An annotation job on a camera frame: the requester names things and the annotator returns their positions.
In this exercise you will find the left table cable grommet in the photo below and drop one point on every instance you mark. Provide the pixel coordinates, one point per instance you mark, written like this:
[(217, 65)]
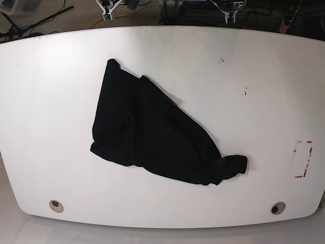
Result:
[(56, 206)]

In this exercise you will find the table cable grommet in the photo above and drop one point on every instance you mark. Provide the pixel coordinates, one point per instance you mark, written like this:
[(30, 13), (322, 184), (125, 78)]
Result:
[(56, 206), (278, 208)]

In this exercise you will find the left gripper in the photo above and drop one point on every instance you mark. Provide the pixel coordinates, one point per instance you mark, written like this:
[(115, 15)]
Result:
[(229, 8)]

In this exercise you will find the black power strip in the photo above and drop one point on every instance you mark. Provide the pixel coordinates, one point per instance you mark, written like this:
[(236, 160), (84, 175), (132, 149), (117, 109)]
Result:
[(289, 16)]

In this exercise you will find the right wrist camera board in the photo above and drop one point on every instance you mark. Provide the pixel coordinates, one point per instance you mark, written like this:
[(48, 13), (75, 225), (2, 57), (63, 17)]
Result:
[(106, 16)]

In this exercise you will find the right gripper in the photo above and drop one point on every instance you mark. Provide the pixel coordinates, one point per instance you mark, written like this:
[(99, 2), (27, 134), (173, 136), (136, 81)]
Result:
[(108, 6)]

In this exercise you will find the red tape rectangle marking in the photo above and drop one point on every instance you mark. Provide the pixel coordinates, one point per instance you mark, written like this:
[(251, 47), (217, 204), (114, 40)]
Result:
[(301, 158)]

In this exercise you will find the black graphic T-shirt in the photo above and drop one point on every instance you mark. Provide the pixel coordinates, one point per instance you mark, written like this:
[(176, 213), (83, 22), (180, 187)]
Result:
[(137, 124)]

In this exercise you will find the right table cable grommet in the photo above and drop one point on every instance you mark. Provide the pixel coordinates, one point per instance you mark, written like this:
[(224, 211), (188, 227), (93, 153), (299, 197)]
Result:
[(278, 208)]

